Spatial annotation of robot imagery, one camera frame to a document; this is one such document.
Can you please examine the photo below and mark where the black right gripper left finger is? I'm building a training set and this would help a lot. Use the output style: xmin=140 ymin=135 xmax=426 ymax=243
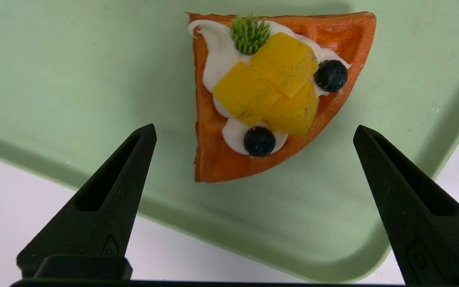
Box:
xmin=16 ymin=124 xmax=157 ymax=279

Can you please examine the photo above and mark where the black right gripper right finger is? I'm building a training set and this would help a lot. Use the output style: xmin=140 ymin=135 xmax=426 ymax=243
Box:
xmin=353 ymin=125 xmax=459 ymax=284

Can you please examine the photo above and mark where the toy waffle slice with fruit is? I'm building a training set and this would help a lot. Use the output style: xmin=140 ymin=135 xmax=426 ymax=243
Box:
xmin=187 ymin=11 xmax=377 ymax=183

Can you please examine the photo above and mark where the light green plastic tray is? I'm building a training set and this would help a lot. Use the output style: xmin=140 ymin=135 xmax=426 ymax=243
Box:
xmin=0 ymin=0 xmax=459 ymax=283

